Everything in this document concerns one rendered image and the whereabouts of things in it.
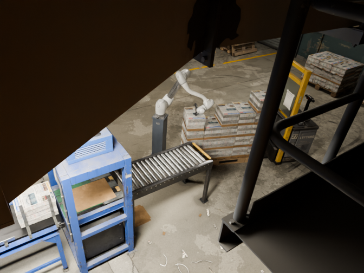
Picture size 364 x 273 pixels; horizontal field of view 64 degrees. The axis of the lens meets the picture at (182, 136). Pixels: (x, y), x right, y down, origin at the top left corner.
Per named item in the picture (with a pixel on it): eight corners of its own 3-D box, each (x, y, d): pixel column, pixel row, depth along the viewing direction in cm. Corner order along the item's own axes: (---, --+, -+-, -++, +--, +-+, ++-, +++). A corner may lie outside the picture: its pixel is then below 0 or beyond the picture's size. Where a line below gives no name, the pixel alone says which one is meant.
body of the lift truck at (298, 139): (264, 142, 601) (274, 109, 555) (287, 140, 614) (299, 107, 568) (280, 164, 546) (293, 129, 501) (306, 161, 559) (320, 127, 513)
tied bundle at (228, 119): (213, 115, 511) (215, 103, 498) (229, 114, 518) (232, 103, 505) (221, 127, 482) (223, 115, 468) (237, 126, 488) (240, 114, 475)
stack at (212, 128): (179, 155, 546) (182, 117, 498) (236, 150, 573) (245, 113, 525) (183, 168, 515) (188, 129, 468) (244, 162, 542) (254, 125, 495)
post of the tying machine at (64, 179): (86, 267, 354) (67, 171, 265) (89, 273, 348) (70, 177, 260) (79, 271, 349) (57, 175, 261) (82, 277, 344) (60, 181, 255)
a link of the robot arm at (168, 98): (157, 104, 469) (163, 99, 486) (165, 111, 469) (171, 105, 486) (180, 69, 419) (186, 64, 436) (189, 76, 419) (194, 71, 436)
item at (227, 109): (216, 104, 498) (216, 103, 497) (232, 103, 504) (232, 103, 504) (223, 115, 469) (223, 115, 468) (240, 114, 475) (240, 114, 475)
